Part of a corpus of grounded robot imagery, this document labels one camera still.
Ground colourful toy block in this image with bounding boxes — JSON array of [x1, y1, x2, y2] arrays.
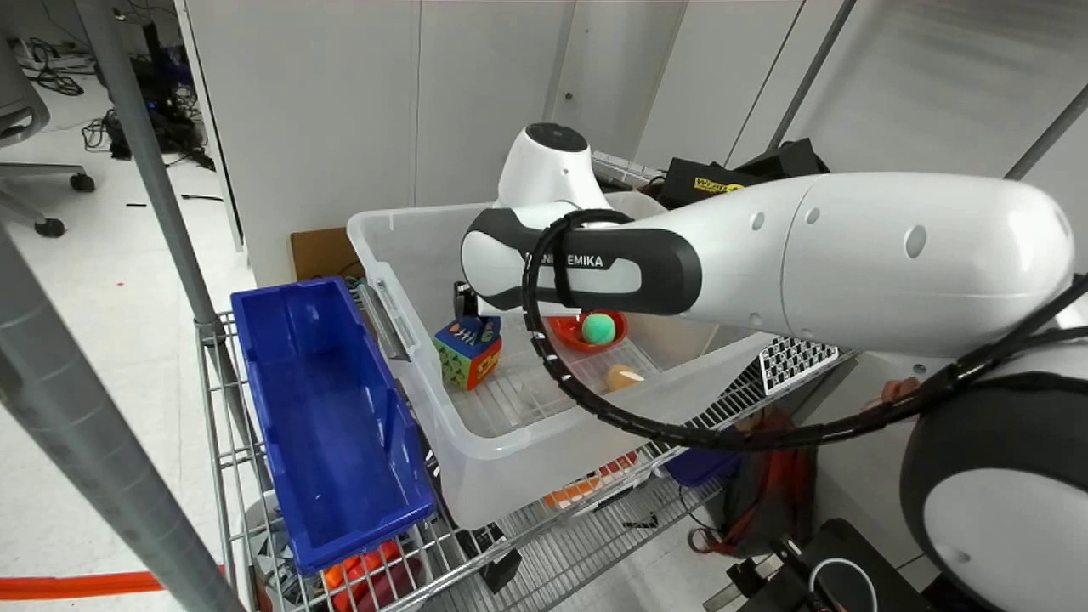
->
[[432, 311, 506, 395]]

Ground small black block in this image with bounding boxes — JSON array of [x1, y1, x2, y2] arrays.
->
[[472, 543, 525, 595]]

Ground orange toy pile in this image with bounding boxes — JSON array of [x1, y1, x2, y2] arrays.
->
[[320, 540, 424, 612]]

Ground red bowl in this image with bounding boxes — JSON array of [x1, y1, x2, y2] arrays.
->
[[545, 308, 630, 357]]

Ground green ball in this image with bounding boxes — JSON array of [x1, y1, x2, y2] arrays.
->
[[576, 308, 618, 345]]

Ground flat brown cardboard piece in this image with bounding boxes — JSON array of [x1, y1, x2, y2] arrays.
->
[[290, 224, 366, 283]]

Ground clear plastic storage bin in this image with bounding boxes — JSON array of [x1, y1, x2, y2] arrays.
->
[[343, 186, 845, 532]]

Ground small yellow wooden piece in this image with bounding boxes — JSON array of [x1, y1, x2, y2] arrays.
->
[[600, 365, 644, 395]]

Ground blue plastic bin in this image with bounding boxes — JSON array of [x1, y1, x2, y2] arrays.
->
[[226, 276, 437, 574]]

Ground red and white boxes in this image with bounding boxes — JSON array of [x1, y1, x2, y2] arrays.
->
[[541, 449, 648, 512]]

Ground black bag with yellow print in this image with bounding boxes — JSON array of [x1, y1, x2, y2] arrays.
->
[[656, 136, 834, 213]]

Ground black and white checker board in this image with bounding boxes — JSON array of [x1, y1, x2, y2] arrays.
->
[[683, 333, 843, 435]]

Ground thin grey metal pole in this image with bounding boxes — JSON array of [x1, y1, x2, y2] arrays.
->
[[72, 0, 223, 344]]

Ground thick grey metal pole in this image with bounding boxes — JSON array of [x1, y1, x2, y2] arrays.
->
[[0, 224, 249, 612]]

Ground dark office chair base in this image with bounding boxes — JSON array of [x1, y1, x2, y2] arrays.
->
[[0, 37, 99, 242]]

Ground black stand plate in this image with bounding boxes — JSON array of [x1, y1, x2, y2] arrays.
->
[[723, 518, 946, 612]]

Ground metal wire rack cart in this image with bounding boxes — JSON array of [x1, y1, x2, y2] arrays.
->
[[198, 283, 794, 612]]

